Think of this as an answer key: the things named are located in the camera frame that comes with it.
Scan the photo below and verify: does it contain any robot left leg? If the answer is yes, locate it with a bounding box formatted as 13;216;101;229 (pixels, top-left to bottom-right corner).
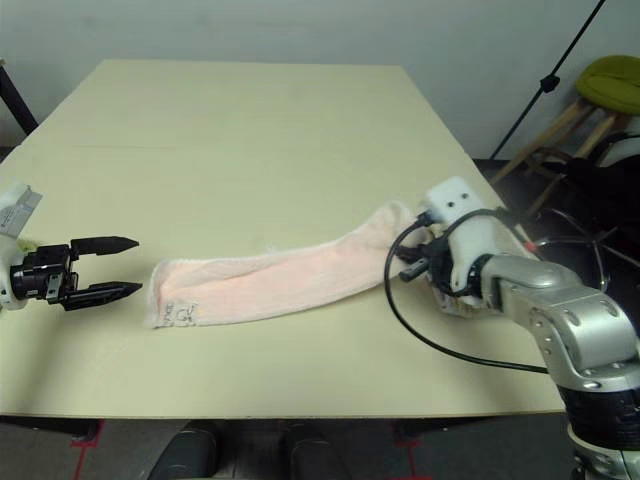
149;427;219;480

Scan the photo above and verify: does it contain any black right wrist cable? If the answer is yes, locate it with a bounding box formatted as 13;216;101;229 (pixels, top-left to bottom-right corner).
383;209;551;375

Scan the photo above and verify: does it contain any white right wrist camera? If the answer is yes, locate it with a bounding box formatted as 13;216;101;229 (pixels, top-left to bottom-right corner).
418;175;501;306

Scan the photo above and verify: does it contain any black office chair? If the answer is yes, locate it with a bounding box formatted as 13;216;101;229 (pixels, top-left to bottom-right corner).
529;129;640;296

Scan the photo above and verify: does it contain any green stool cushion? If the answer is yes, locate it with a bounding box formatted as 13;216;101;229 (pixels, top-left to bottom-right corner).
574;54;640;117

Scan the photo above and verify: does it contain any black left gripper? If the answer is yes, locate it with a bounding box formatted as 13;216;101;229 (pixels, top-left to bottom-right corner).
9;234;145;312

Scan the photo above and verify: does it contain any robot leg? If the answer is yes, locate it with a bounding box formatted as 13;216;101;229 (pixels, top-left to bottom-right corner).
279;423;351;480
149;427;219;480

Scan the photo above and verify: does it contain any side table with black frame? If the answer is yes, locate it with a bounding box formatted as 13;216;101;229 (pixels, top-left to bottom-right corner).
0;59;39;139

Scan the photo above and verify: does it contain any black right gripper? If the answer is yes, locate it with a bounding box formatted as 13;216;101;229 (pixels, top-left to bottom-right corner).
397;234;454;297

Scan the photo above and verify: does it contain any robot right leg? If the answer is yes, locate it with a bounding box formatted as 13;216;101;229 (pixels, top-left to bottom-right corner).
279;423;351;480

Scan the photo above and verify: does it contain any pink towel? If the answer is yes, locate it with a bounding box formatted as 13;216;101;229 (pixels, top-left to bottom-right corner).
141;199;431;331

